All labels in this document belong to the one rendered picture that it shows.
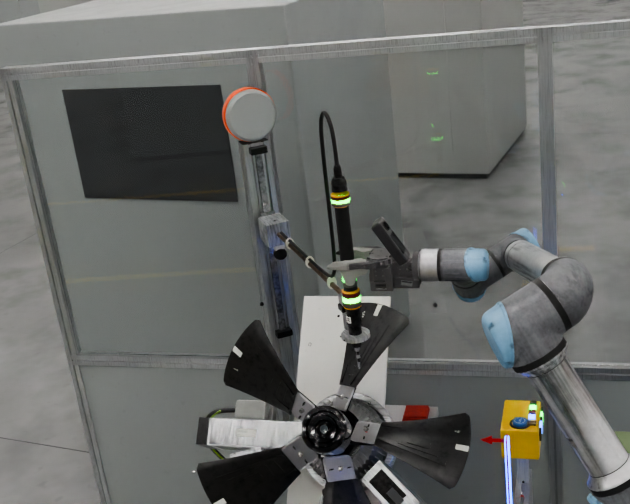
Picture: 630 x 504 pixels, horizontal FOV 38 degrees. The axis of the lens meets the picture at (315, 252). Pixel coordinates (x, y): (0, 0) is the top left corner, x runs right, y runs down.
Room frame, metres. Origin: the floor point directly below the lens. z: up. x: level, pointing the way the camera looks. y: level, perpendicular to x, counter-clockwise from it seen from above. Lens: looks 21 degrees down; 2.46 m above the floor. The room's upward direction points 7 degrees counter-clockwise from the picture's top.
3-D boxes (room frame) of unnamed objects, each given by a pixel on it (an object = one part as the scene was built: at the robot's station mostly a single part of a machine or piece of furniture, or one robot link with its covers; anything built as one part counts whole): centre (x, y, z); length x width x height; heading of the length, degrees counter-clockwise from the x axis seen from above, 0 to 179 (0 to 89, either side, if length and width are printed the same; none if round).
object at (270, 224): (2.62, 0.11, 1.55); 0.10 x 0.07 x 0.08; 17
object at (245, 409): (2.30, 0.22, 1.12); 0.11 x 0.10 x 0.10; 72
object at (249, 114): (2.71, 0.14, 1.88); 0.17 x 0.15 x 0.16; 72
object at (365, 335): (2.03, -0.07, 1.50); 0.09 x 0.07 x 0.10; 17
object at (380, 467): (2.03, -0.13, 0.98); 0.20 x 0.16 x 0.20; 162
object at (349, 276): (1.98, -0.07, 1.64); 0.09 x 0.03 x 0.06; 93
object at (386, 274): (1.99, -0.18, 1.63); 0.12 x 0.08 x 0.09; 72
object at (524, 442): (2.19, -0.51, 1.02); 0.16 x 0.10 x 0.11; 162
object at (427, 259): (1.97, -0.26, 1.64); 0.08 x 0.05 x 0.08; 162
